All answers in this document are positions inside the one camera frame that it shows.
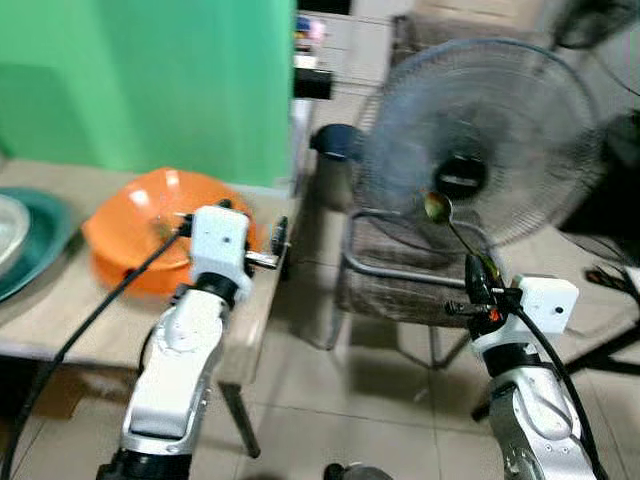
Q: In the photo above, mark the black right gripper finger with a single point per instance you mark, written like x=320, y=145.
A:
x=474, y=282
x=491, y=280

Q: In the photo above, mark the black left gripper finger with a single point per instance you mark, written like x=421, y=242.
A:
x=281, y=235

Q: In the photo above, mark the metal spoon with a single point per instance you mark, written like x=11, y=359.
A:
x=438, y=207

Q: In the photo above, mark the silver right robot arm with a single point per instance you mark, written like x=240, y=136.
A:
x=530, y=420

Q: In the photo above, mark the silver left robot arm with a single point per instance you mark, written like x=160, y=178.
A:
x=180, y=350

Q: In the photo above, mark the dark bin with blue rim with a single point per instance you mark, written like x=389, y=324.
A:
x=335, y=160

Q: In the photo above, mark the orange plastic basin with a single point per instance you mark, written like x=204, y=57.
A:
x=140, y=225

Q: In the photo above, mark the black bulky case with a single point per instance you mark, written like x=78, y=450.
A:
x=615, y=190

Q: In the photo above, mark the large grey standing fan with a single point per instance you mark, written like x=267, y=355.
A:
x=480, y=120

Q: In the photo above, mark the white drawer cabinet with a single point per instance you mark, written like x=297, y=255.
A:
x=345, y=45

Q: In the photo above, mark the light wooden table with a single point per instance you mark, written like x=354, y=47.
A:
x=60, y=310

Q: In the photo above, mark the dark robot leg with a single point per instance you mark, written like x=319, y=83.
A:
x=355, y=472

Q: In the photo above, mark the green plastic basin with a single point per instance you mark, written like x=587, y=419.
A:
x=50, y=235

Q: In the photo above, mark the white bowl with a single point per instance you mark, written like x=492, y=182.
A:
x=10, y=235

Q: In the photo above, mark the small black fan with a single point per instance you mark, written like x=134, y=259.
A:
x=590, y=25

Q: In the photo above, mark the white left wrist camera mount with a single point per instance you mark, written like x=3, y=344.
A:
x=220, y=240

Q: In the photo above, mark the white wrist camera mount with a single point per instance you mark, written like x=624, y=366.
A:
x=545, y=300
x=220, y=240

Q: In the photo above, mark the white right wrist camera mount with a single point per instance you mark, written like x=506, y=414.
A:
x=545, y=300

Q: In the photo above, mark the metal frame woven chair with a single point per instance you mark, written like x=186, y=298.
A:
x=390, y=270

